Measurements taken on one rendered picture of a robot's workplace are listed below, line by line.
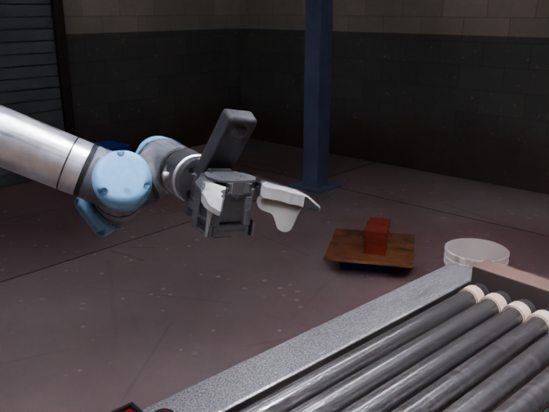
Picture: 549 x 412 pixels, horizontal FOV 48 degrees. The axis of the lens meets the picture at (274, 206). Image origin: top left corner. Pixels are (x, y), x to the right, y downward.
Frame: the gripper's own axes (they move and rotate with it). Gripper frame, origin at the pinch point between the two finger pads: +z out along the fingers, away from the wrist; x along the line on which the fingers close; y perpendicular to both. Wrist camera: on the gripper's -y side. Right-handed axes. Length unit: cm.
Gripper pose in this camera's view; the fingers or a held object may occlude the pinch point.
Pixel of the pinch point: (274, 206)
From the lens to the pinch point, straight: 75.2
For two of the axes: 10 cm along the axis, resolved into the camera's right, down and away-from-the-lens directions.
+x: -8.1, 0.3, -5.8
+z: 5.6, 3.0, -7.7
